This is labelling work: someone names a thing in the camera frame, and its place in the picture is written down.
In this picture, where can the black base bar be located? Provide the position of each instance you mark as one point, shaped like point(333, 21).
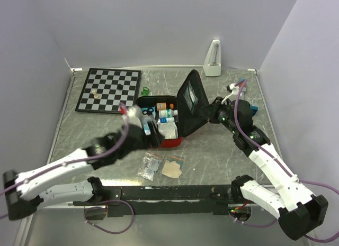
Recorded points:
point(183, 199)

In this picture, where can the white gauze packet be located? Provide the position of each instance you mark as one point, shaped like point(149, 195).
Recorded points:
point(168, 130)

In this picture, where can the clear bag with pads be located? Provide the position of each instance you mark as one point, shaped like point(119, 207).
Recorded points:
point(190, 97)

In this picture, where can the blue toy block stack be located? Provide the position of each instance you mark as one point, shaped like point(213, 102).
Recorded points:
point(254, 109)

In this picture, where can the clear green-label bottle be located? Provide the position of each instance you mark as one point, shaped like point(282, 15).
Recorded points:
point(167, 113)

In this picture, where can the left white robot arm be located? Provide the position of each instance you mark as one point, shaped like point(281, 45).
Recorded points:
point(25, 192)

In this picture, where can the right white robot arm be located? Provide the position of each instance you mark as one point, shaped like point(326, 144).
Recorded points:
point(297, 209)

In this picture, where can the black white chessboard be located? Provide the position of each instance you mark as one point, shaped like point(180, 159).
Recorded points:
point(106, 81)

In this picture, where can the grey orange blue toy stick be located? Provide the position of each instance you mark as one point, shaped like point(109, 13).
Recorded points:
point(242, 85)

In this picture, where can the blue white bandage packet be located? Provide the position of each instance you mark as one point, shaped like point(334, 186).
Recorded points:
point(146, 126)

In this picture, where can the red black medicine case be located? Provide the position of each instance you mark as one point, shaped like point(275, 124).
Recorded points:
point(180, 115)

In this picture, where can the white metronome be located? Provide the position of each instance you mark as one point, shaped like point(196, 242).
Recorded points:
point(212, 63)

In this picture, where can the white blue wipe sachet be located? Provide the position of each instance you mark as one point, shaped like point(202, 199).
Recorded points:
point(149, 166)

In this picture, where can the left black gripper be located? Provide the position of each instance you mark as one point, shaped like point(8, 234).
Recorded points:
point(154, 141)

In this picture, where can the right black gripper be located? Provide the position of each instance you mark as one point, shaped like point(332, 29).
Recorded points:
point(218, 104)

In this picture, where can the blue white small bottle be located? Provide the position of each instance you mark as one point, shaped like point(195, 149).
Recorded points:
point(167, 120)

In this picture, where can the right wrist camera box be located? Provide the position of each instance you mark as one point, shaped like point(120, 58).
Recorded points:
point(233, 90)

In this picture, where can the black handled scissors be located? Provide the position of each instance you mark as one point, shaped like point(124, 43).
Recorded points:
point(148, 112)

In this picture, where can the small green toy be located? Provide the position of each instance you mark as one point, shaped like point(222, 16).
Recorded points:
point(145, 91)

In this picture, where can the beige bandage patch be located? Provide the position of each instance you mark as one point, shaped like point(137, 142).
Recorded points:
point(172, 167)

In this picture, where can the amber medicine bottle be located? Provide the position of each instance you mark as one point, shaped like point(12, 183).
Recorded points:
point(164, 106)

